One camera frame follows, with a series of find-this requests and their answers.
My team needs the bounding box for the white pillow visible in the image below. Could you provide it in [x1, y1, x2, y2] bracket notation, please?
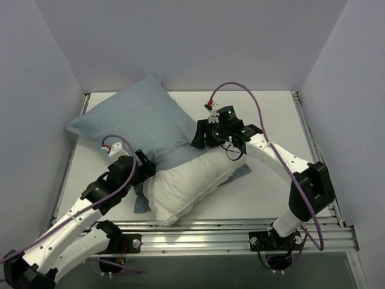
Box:
[143, 148, 251, 226]

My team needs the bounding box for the blue pillowcase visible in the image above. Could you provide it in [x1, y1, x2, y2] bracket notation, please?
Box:
[65, 74, 253, 215]

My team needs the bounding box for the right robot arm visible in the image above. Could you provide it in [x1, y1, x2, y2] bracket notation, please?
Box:
[191, 103, 335, 249]

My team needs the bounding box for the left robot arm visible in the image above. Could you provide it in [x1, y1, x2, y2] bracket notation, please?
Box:
[2, 150, 156, 288]

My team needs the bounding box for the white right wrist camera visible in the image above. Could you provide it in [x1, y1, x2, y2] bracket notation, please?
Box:
[205, 99, 222, 123]

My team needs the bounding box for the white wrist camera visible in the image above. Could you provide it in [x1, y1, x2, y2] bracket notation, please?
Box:
[205, 99, 222, 123]
[101, 142, 129, 159]

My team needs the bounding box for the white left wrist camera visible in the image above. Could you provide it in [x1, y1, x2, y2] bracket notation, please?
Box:
[101, 142, 129, 159]

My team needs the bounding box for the aluminium left side rail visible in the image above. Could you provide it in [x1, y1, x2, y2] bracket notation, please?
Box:
[80, 93, 91, 115]

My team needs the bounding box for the aluminium rail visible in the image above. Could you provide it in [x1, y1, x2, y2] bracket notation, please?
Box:
[80, 93, 91, 115]
[113, 217, 359, 258]
[291, 92, 346, 228]

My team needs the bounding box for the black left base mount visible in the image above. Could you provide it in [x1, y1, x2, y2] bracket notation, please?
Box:
[98, 234, 142, 254]

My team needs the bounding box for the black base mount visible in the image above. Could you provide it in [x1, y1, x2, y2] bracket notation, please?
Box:
[248, 231, 303, 252]
[98, 234, 142, 254]

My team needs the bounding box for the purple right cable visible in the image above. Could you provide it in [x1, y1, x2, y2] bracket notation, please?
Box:
[207, 81, 325, 252]

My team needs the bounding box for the purple cable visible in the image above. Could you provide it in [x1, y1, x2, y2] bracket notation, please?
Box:
[207, 81, 325, 252]
[0, 134, 142, 275]

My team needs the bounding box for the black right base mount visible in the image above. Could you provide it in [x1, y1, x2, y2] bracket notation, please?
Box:
[248, 231, 303, 252]

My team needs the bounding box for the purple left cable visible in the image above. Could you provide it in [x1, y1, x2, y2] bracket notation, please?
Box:
[0, 134, 142, 275]

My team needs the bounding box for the aluminium right side rail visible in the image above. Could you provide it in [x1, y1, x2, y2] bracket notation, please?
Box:
[291, 92, 346, 228]

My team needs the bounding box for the aluminium front rail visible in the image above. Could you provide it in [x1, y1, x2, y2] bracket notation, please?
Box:
[113, 217, 359, 258]

